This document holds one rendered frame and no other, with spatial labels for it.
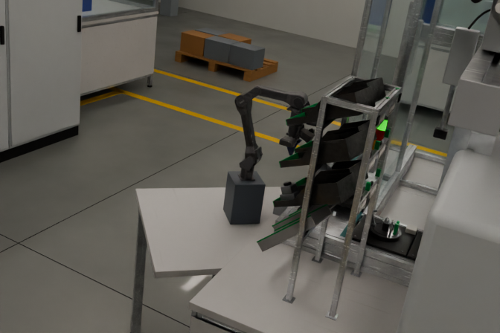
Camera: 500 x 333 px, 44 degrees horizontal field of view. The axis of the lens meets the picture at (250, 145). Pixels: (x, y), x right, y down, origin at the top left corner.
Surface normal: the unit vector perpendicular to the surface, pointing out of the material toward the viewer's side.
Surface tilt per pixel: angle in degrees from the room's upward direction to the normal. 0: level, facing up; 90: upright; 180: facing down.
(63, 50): 90
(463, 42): 90
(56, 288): 0
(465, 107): 90
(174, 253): 0
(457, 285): 90
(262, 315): 0
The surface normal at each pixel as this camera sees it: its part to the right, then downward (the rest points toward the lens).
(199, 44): -0.49, 0.27
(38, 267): 0.12, -0.92
